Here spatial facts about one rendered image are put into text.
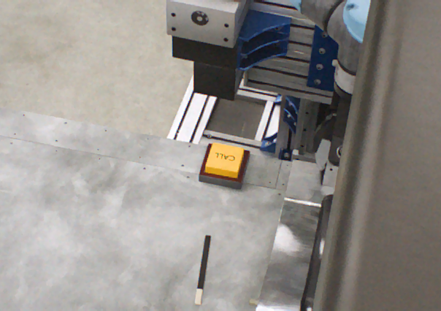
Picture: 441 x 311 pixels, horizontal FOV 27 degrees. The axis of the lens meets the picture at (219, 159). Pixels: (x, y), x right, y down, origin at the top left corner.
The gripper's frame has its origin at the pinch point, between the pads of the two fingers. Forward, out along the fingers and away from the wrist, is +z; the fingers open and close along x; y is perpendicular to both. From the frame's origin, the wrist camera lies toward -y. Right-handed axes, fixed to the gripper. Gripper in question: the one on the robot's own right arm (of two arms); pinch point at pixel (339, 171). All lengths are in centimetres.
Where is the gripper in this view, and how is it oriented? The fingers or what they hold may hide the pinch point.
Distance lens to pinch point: 158.7
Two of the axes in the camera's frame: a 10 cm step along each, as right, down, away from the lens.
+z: -0.2, 6.4, 7.6
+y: 2.2, -7.4, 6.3
